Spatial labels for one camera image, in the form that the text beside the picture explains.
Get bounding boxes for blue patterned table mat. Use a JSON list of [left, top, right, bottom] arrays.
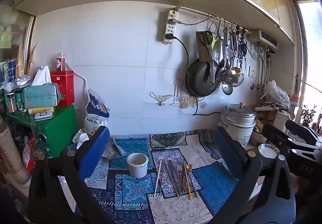
[[58, 131, 259, 224]]

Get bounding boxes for black power cable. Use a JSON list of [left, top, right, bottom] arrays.
[[165, 33, 225, 117]]

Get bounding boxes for silver fork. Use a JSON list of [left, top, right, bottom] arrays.
[[175, 164, 185, 189]]

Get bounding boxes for white power strip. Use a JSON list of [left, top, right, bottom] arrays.
[[162, 9, 179, 45]]

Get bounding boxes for window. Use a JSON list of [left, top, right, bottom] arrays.
[[292, 0, 322, 125]]

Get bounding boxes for potted plant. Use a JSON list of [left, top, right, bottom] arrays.
[[300, 104, 318, 128]]

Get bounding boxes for kitchen scissors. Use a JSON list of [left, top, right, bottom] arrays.
[[198, 31, 217, 84]]

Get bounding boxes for red cylindrical can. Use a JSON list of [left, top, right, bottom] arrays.
[[56, 53, 66, 72]]

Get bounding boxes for metal hanging rail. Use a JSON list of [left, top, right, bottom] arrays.
[[175, 6, 250, 32]]

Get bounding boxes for white ceramic cup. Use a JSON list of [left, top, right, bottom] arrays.
[[126, 153, 149, 178]]

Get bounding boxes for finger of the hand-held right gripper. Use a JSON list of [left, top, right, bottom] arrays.
[[285, 119, 322, 143], [262, 123, 320, 155]]

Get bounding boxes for gold spoon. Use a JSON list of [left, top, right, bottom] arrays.
[[183, 164, 193, 201]]

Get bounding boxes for red metal tin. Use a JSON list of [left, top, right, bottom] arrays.
[[51, 70, 75, 107]]

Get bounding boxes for black chopstick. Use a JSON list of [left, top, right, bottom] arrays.
[[165, 161, 180, 197]]

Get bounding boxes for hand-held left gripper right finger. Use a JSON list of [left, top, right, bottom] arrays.
[[213, 126, 297, 224]]

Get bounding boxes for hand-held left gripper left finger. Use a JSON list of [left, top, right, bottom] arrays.
[[27, 125, 114, 224]]

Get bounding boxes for white blue printed bag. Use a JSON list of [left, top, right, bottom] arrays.
[[84, 88, 110, 137]]

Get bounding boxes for white rice cooker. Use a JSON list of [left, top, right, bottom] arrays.
[[218, 102, 257, 148]]

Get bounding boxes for small white device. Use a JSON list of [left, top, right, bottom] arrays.
[[34, 110, 54, 121]]

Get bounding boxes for yellow flat box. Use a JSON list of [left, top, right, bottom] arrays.
[[27, 106, 55, 115]]

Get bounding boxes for white wall water heater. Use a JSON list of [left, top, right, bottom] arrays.
[[248, 29, 279, 50]]

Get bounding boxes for wooden cutting board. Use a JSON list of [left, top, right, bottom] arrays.
[[196, 31, 217, 64]]

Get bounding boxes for green can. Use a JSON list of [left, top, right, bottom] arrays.
[[15, 92, 25, 112]]

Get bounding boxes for clear plastic bag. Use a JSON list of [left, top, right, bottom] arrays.
[[260, 80, 291, 109]]

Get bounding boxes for green box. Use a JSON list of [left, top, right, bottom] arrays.
[[33, 105, 78, 158]]

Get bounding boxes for metal skimmer ladle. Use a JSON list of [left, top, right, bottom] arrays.
[[221, 27, 237, 83]]

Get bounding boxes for small patterned white bowl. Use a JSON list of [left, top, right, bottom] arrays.
[[258, 144, 280, 159]]

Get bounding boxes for metal soup ladle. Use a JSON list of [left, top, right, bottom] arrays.
[[221, 82, 233, 96]]

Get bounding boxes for black wok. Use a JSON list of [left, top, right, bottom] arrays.
[[186, 58, 221, 97]]

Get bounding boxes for glass spice jar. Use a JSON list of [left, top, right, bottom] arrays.
[[6, 91, 17, 114]]

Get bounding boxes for white cable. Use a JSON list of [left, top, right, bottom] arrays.
[[49, 62, 89, 109]]

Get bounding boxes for white jug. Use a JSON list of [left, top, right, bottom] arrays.
[[273, 110, 291, 132]]

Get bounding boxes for crumpled white tissue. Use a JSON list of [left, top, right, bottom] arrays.
[[72, 129, 90, 149]]

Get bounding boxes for teal tissue box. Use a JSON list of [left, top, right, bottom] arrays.
[[22, 65, 61, 109]]

